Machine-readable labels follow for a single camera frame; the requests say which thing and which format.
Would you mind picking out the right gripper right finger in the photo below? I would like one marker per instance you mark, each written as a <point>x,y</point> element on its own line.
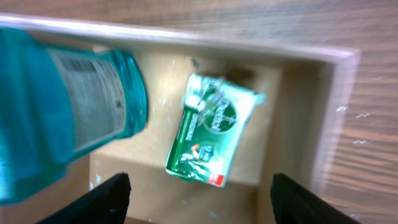
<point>294,204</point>

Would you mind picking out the white cardboard box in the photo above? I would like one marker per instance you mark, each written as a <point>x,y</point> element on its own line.
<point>293,131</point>

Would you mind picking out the teal mouthwash bottle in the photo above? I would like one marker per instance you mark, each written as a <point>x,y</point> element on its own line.
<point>59,104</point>

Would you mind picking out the green white soap packet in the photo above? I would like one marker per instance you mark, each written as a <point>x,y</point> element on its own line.
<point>215,114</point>

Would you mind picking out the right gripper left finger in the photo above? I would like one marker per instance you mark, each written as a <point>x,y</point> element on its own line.
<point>106,203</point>

